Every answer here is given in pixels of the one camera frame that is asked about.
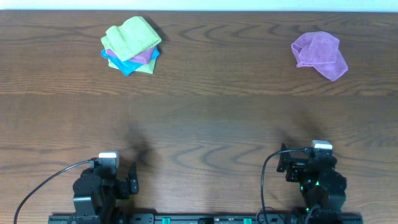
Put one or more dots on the blue folded cloth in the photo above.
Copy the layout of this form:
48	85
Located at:
126	67

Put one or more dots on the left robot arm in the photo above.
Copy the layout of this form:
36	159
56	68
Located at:
98	189

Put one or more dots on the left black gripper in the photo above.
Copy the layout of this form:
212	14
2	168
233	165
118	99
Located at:
125	188

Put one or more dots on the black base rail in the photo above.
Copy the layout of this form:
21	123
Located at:
148	218

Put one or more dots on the purple microfiber cloth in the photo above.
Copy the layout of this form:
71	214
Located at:
320	50

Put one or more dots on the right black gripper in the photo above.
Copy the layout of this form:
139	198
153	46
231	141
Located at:
296	165

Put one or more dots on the top green folded cloth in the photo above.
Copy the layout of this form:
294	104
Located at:
131	38

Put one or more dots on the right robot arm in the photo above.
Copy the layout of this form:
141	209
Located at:
321	186

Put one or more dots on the purple folded cloth in stack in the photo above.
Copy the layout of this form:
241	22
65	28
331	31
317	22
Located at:
142	57

